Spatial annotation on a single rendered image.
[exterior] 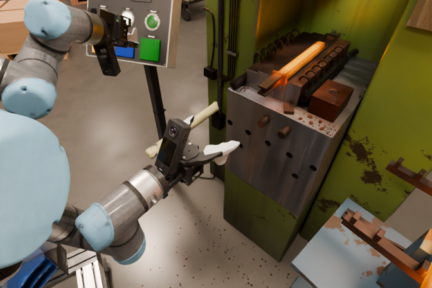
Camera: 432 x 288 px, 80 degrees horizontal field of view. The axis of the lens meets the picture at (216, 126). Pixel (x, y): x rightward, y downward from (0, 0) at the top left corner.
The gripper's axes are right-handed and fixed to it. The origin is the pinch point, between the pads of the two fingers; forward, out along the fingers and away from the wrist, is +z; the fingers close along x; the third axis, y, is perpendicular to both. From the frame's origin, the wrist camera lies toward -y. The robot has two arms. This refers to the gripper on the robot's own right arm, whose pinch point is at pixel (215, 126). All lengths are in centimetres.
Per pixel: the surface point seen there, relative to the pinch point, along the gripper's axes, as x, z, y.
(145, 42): -45.8, 14.7, -2.9
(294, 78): 3.8, 33.7, 0.8
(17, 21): -295, 34, 54
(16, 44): -300, 24, 77
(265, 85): 0.4, 21.4, -1.2
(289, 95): 4.6, 30.7, 5.2
